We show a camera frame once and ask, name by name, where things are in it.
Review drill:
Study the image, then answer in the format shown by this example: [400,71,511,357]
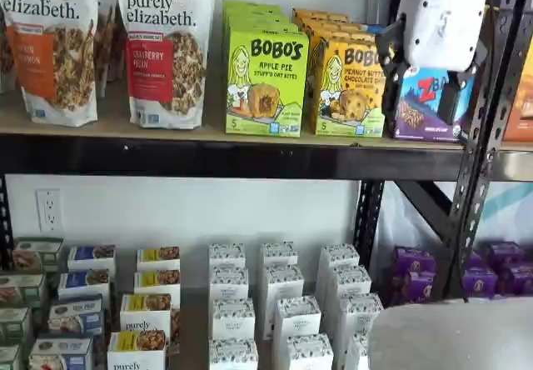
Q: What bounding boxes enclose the black metal shelving rack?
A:
[470,0,533,265]
[0,0,521,301]

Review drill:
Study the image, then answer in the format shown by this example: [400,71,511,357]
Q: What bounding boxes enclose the translucent white plastic sheet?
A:
[381,180,533,257]

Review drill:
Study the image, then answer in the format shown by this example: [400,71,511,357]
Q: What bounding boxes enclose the blue purple Zbar box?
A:
[386,65,471,143]
[361,22,391,38]

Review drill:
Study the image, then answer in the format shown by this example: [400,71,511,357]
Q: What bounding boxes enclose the blue white food box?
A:
[67,244,117,274]
[27,336,94,370]
[57,267,112,305]
[47,296,104,338]

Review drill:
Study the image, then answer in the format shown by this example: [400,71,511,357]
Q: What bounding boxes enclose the yellow white granola box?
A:
[136,245,182,273]
[132,268,182,299]
[107,329,167,370]
[119,293,173,334]

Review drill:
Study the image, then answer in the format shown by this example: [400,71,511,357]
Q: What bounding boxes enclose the orange label granola bag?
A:
[0,0,100,128]

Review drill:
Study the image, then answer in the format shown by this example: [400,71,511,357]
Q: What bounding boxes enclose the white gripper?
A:
[376,0,490,126]

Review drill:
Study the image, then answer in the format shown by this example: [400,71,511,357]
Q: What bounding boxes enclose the white granola bag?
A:
[0,7,20,95]

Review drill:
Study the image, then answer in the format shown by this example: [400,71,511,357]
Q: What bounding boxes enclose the green Bobo's apple pie box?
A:
[222,0,285,16]
[224,10,292,29]
[224,22,311,138]

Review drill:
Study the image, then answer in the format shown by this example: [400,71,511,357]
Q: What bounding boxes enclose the white wall power outlet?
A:
[36,187,62,233]

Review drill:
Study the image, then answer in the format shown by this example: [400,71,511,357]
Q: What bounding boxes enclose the large orange snack box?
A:
[501,9,533,143]

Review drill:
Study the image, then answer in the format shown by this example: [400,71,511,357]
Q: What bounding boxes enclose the dark green food box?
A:
[0,306,33,345]
[11,237,65,274]
[0,343,22,370]
[0,272,47,309]

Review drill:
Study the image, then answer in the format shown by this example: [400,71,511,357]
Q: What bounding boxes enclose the yellow Bobo's peanut butter box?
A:
[311,35,387,139]
[292,7,339,20]
[298,14,351,28]
[305,21,364,42]

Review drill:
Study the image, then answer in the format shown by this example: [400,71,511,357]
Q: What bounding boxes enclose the white organic pantry box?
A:
[207,242,247,270]
[257,263,306,329]
[208,265,250,303]
[336,292,385,367]
[344,331,371,370]
[207,337,260,370]
[324,264,373,329]
[283,332,335,370]
[211,297,257,343]
[317,242,361,300]
[259,240,299,269]
[271,295,322,348]

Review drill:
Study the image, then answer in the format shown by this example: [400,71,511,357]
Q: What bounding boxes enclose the red label granola bag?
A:
[106,5,127,84]
[115,0,214,131]

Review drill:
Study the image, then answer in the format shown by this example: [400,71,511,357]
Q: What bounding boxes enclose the wooden shelf board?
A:
[0,77,466,152]
[498,138,533,153]

